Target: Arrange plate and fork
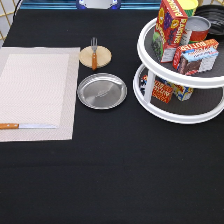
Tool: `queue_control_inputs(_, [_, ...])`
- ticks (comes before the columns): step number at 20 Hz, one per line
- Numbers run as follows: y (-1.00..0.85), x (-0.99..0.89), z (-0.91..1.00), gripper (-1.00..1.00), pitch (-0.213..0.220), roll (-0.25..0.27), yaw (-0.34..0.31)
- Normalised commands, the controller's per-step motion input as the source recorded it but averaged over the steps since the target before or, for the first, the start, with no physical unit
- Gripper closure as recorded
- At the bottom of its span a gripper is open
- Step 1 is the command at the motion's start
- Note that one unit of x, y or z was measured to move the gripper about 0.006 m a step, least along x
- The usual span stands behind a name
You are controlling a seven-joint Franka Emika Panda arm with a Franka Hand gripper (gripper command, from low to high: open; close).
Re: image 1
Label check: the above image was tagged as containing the knife with wooden handle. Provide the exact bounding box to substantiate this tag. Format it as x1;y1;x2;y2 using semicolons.
0;123;57;129

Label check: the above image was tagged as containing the orange box on lower tier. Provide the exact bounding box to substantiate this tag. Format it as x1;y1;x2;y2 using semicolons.
152;81;173;103

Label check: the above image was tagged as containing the beige woven placemat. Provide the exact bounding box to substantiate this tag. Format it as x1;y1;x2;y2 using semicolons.
0;47;79;142

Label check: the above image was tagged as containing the round silver metal plate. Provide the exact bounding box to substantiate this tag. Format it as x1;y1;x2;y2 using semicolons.
77;73;127;110

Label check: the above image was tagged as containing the red raisins box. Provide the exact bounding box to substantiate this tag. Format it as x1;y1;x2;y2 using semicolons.
152;0;188;63

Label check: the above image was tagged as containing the round wooden coaster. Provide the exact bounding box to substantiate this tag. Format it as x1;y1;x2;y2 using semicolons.
79;46;112;68

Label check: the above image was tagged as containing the black bowl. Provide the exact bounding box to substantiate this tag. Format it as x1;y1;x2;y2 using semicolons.
195;5;224;36

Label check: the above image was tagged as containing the red tin can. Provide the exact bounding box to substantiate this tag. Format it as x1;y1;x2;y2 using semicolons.
180;16;211;45

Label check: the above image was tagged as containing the robot base white blue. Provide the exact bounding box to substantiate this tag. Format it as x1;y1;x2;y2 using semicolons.
76;0;121;9

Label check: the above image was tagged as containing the red butter box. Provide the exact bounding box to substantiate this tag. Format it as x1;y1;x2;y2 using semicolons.
173;39;219;69

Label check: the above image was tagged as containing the fork with wooden handle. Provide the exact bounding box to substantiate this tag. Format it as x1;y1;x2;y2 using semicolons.
91;37;98;70

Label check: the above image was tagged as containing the chocolate pudding box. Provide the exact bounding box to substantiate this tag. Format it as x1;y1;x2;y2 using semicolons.
177;47;219;75

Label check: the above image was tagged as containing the yellow green container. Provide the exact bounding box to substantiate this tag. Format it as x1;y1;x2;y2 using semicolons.
177;0;198;17

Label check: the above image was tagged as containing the white two-tier turntable rack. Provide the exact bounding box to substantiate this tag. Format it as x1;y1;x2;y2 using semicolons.
133;18;224;124

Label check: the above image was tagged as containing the yellow box on lower tier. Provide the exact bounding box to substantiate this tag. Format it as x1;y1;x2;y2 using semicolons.
164;81;194;101

